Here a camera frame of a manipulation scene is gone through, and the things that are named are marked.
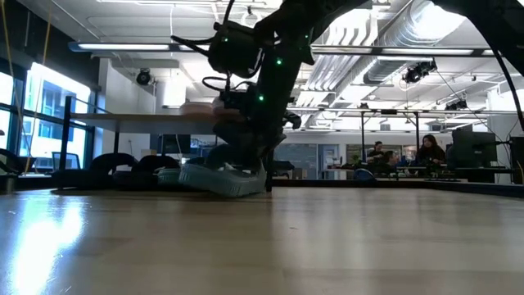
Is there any person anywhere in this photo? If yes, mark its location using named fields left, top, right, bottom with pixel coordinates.
left=416, top=134, right=448, bottom=167
left=367, top=140, right=388, bottom=165

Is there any blue chair back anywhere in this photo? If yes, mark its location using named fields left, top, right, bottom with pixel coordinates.
left=353, top=167, right=376, bottom=182

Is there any black aluminium table frame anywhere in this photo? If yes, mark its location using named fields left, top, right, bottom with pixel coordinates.
left=272, top=178, right=524, bottom=199

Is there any large dark monitor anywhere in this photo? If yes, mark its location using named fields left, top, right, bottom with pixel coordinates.
left=451, top=129, right=499, bottom=169

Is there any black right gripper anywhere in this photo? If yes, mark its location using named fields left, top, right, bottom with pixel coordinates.
left=211, top=88, right=303, bottom=169

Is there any long ceiling light fixture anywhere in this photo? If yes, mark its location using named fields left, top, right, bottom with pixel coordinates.
left=67, top=40, right=524, bottom=57

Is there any black right camera cable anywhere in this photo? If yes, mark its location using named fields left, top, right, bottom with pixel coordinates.
left=169, top=0, right=246, bottom=95

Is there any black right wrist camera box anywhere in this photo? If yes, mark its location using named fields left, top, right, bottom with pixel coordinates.
left=206, top=20, right=265, bottom=79

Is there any black background rack frame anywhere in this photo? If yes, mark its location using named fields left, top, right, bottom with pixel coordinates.
left=286, top=107, right=524, bottom=163

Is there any wooden shelf with black frame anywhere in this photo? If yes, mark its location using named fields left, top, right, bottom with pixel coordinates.
left=58, top=95, right=274, bottom=193

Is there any green rubber slide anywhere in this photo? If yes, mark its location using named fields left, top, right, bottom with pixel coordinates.
left=156, top=157, right=185, bottom=188
left=178, top=143, right=268, bottom=198

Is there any black ceiling camera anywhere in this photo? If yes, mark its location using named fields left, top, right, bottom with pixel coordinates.
left=135, top=68, right=153, bottom=86

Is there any black ceiling-mounted device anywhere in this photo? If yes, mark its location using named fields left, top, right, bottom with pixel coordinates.
left=402, top=59, right=438, bottom=85

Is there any black rubber slide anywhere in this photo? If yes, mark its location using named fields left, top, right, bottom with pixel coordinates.
left=112, top=154, right=182, bottom=192
left=51, top=152, right=139, bottom=190

